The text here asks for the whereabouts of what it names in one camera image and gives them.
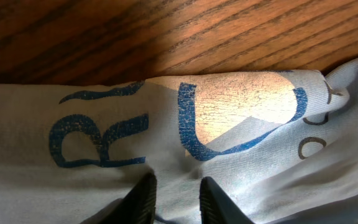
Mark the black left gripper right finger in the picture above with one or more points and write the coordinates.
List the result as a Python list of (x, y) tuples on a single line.
[(216, 207)]

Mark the light blue printed t-shirt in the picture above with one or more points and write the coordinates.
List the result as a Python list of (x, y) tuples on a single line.
[(282, 144)]

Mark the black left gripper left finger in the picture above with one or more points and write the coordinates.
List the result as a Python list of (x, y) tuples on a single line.
[(138, 206)]

